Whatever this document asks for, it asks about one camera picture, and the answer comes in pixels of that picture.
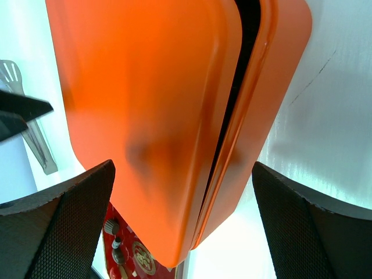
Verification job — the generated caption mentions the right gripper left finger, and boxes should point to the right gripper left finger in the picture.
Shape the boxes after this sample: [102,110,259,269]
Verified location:
[1,160,116,278]

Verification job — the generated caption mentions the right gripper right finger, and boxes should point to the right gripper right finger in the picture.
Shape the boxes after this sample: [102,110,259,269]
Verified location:
[252,162,371,278]

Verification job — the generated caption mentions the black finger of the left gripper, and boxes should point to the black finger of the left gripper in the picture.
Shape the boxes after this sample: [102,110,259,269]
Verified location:
[1,90,53,142]

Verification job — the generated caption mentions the metal tongs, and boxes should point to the metal tongs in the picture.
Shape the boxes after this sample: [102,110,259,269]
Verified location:
[1,59,58,175]

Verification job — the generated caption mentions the orange box lid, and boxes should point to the orange box lid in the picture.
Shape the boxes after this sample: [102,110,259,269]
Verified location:
[46,1,242,267]

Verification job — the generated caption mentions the orange chocolate box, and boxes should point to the orange chocolate box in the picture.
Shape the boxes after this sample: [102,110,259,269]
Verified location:
[191,1,312,249]

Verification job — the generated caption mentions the brown ridged oval chocolate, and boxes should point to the brown ridged oval chocolate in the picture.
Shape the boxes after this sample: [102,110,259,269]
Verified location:
[103,219,120,235]

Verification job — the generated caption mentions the dark striped chocolate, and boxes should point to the dark striped chocolate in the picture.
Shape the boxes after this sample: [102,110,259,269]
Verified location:
[112,237,121,249]

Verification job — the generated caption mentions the dark small chocolate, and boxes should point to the dark small chocolate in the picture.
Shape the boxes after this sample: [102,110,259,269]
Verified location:
[112,248,128,265]

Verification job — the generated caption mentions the red wrapped chocolate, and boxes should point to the red wrapped chocolate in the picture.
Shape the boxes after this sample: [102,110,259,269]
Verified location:
[109,266,121,279]

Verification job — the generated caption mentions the red lacquer tray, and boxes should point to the red lacquer tray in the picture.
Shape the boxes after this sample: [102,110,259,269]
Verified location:
[102,204,184,278]

